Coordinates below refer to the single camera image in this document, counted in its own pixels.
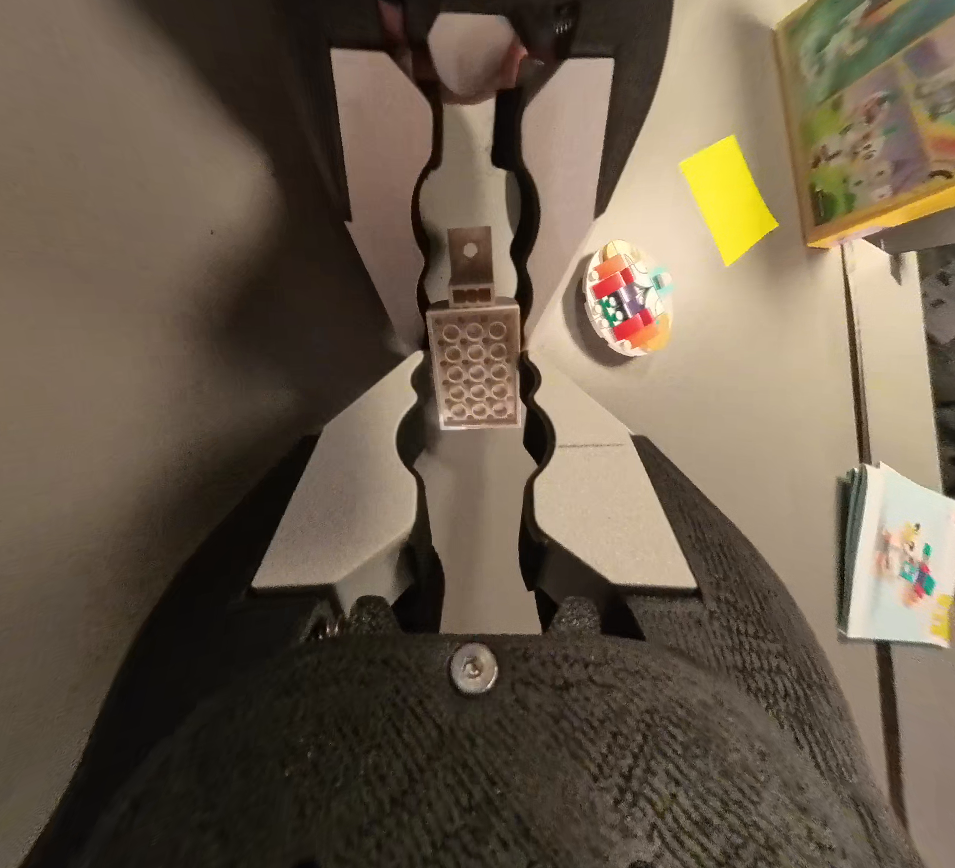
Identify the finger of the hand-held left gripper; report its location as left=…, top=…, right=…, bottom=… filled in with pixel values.
left=330, top=47, right=441, bottom=356
left=488, top=55, right=618, bottom=352

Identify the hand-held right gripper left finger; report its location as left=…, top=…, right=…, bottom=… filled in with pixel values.
left=252, top=349, right=446, bottom=630

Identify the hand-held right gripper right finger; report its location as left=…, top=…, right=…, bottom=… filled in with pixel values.
left=515, top=349, right=700, bottom=630

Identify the white brick plate with bracket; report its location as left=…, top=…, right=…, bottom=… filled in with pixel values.
left=427, top=225, right=525, bottom=432

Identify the colourful toy set box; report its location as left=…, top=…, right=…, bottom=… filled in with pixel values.
left=773, top=0, right=955, bottom=250

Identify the round rainbow brick plate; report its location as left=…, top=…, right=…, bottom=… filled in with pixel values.
left=582, top=239, right=677, bottom=359

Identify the yellow sticky note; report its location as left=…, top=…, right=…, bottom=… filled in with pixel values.
left=679, top=134, right=780, bottom=268

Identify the instruction booklet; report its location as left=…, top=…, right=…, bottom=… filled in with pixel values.
left=836, top=461, right=955, bottom=650

